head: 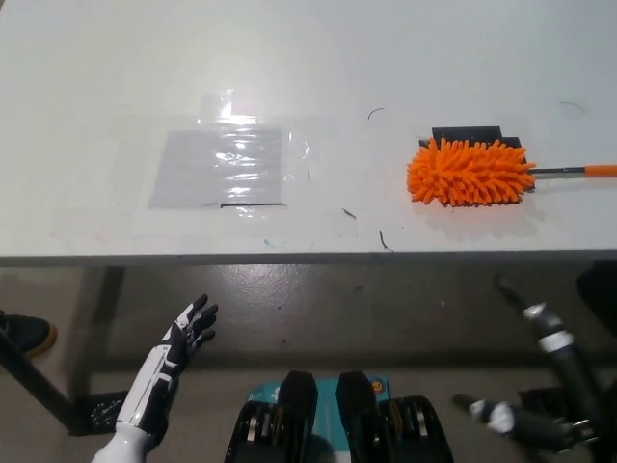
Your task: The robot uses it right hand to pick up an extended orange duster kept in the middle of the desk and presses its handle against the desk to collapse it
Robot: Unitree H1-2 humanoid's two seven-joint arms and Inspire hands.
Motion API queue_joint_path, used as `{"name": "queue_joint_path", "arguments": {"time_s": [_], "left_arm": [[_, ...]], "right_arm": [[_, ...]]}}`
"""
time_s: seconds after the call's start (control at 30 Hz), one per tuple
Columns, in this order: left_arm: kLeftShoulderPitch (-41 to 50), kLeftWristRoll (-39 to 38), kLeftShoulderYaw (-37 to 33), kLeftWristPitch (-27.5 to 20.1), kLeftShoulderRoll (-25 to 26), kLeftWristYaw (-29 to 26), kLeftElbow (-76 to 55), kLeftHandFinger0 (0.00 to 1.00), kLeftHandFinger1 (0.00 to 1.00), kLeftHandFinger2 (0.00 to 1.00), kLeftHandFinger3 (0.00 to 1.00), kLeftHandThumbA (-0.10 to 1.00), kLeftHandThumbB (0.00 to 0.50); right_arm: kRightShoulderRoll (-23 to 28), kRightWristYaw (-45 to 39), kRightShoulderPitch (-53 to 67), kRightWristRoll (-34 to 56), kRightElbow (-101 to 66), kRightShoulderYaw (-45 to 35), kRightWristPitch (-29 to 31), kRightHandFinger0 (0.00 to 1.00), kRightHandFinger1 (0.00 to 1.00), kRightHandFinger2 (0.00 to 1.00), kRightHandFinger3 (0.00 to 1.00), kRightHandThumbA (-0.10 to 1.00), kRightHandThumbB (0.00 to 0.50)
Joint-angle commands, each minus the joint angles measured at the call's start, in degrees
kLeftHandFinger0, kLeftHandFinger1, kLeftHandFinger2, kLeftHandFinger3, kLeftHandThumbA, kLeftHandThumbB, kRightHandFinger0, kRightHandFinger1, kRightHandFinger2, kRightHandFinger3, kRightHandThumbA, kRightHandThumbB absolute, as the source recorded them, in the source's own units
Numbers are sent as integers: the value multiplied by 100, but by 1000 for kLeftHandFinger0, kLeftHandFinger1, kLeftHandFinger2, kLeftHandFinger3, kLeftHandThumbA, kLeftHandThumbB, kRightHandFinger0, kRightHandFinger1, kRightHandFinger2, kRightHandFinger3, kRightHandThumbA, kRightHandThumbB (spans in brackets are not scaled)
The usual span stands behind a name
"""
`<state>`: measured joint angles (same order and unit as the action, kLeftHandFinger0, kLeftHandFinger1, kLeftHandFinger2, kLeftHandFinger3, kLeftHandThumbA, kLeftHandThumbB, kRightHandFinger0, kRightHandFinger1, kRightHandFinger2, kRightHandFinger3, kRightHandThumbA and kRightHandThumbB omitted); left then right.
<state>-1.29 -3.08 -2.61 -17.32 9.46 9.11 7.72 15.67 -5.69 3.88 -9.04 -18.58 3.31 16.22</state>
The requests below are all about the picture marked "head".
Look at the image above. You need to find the orange microfiber extendable duster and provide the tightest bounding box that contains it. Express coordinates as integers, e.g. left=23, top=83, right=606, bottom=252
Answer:
left=406, top=136, right=617, bottom=208

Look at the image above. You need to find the grey desk leg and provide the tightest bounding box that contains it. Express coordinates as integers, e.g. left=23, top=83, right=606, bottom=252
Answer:
left=70, top=266, right=127, bottom=395

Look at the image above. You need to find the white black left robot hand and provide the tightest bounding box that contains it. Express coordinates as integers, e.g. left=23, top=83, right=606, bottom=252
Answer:
left=117, top=293, right=221, bottom=438

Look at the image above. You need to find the black rounded bulky object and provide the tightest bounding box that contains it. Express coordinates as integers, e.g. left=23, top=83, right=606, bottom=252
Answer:
left=575, top=262, right=617, bottom=334

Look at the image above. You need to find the black metal bar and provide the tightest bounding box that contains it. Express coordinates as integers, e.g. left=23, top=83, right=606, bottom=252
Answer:
left=0, top=327, right=83, bottom=425

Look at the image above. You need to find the clear plastic taped sheet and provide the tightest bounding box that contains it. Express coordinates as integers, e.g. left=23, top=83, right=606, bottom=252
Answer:
left=146, top=89, right=315, bottom=219

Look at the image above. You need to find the black shoe tan sole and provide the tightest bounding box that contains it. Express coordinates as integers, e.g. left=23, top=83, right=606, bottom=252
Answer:
left=0, top=310, right=60, bottom=359

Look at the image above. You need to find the black grey right robot hand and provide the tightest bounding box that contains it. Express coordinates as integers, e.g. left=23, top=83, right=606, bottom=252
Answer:
left=451, top=273, right=606, bottom=455

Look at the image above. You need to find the black tape patch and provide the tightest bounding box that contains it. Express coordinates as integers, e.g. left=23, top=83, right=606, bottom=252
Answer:
left=417, top=125, right=537, bottom=207

